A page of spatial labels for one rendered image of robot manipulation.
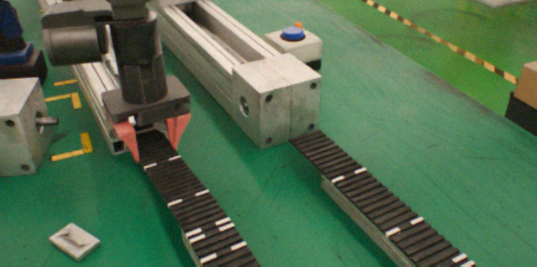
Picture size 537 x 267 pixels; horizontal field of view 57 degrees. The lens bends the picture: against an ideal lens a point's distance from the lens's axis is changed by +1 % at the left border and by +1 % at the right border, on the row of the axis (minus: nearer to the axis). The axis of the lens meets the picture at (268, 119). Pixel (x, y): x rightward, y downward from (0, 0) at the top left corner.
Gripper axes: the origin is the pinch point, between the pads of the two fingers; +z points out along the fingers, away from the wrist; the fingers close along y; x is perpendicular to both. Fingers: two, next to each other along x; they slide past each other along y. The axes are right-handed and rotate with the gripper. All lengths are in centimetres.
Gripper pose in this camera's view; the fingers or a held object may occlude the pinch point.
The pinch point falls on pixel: (154, 150)
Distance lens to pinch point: 71.0
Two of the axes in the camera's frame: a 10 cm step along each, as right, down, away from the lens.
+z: 0.1, 8.4, 5.4
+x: 4.8, 4.7, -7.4
